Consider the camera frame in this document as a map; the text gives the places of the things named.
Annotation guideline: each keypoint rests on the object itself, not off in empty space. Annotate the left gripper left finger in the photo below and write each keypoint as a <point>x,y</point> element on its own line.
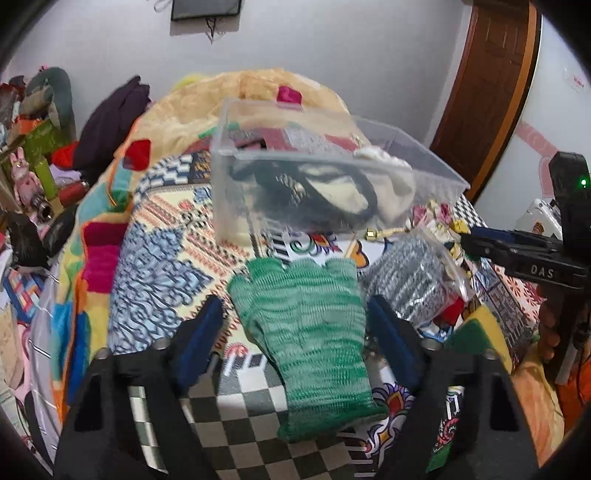
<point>192,344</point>

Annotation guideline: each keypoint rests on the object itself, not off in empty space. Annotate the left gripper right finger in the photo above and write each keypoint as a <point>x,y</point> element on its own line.
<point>398,342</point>

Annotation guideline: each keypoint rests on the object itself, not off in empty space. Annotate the green knitted glove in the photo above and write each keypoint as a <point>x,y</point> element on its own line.
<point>310,321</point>

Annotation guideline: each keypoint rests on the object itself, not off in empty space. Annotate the floral fabric scrunchie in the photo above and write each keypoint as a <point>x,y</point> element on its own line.
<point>440,220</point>

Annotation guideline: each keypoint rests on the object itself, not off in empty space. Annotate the white pouch with black strap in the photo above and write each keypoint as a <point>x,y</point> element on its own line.
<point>325,196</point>

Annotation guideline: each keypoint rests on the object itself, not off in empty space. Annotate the clear plastic storage box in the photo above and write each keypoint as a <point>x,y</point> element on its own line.
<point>262,130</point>

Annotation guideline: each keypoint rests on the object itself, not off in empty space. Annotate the person's right hand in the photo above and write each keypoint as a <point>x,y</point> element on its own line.
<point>549,314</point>

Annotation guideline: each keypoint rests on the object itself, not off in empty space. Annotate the yellow green sponge cloth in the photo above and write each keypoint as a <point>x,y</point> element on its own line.
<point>477,334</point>

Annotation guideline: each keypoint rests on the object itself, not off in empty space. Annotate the brown wooden door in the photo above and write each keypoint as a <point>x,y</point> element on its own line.
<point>490,89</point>

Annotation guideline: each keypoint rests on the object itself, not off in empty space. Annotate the pink bunny toy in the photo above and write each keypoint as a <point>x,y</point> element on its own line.
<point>24,180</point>

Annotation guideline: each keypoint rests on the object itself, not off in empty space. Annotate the beige fleece blanket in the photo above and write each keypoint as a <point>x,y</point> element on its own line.
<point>177,119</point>

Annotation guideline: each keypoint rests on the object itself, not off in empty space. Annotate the dark purple garment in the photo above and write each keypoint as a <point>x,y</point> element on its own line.
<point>109,125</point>

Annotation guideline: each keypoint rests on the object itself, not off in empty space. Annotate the green cardboard box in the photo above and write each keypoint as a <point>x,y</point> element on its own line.
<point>44,140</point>

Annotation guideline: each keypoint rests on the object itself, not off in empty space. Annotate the grey plush toy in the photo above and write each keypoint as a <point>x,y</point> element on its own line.
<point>48,96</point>

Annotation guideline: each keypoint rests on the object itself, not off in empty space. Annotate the small black wall monitor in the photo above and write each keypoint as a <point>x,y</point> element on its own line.
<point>193,9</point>

